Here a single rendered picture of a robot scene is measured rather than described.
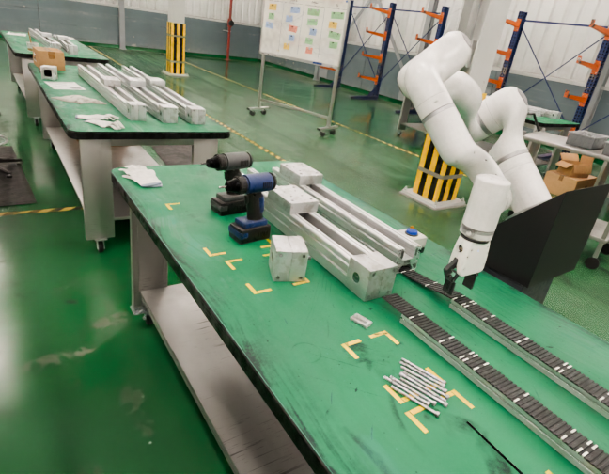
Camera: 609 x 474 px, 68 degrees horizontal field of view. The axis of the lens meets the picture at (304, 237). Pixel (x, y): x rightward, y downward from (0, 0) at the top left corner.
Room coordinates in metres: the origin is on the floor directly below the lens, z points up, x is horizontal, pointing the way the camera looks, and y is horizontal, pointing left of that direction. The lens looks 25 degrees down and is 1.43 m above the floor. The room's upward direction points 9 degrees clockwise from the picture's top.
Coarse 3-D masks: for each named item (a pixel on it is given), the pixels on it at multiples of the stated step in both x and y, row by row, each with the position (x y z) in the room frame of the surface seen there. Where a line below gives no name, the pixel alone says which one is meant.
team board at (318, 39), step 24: (264, 0) 7.58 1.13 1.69; (288, 0) 7.34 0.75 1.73; (312, 0) 7.10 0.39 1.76; (336, 0) 6.88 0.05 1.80; (264, 24) 7.56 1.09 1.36; (288, 24) 7.31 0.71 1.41; (312, 24) 7.07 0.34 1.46; (336, 24) 6.85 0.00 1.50; (264, 48) 7.54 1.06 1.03; (288, 48) 7.28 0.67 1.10; (312, 48) 7.04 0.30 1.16; (336, 48) 6.82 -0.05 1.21; (336, 72) 6.82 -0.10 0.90
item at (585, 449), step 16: (400, 304) 1.02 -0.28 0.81; (416, 320) 0.95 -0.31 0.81; (432, 336) 0.89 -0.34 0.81; (448, 336) 0.91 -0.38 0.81; (464, 352) 0.85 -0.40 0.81; (480, 368) 0.80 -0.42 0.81; (496, 384) 0.76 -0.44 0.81; (512, 384) 0.77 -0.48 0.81; (512, 400) 0.72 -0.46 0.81; (528, 400) 0.72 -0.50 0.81; (544, 416) 0.69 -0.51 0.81; (560, 432) 0.65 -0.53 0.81; (576, 432) 0.66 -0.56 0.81; (576, 448) 0.62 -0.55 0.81; (592, 448) 0.62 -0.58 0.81; (592, 464) 0.59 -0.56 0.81; (608, 464) 0.59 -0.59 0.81
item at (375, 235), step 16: (320, 192) 1.71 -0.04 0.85; (320, 208) 1.57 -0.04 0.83; (336, 208) 1.51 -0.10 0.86; (352, 208) 1.54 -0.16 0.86; (336, 224) 1.49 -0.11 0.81; (352, 224) 1.42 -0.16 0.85; (368, 224) 1.46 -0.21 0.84; (384, 224) 1.43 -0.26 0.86; (368, 240) 1.35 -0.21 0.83; (384, 240) 1.30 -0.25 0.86; (400, 240) 1.34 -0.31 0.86; (384, 256) 1.29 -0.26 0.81; (400, 256) 1.26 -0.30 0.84; (416, 256) 1.29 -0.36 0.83
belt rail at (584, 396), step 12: (468, 312) 1.05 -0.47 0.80; (480, 324) 1.01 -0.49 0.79; (492, 336) 0.98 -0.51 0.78; (504, 336) 0.96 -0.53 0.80; (516, 348) 0.93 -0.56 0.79; (528, 360) 0.90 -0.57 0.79; (552, 372) 0.86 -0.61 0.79; (564, 384) 0.82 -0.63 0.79; (576, 396) 0.80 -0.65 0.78; (588, 396) 0.78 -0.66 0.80; (600, 408) 0.76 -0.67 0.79
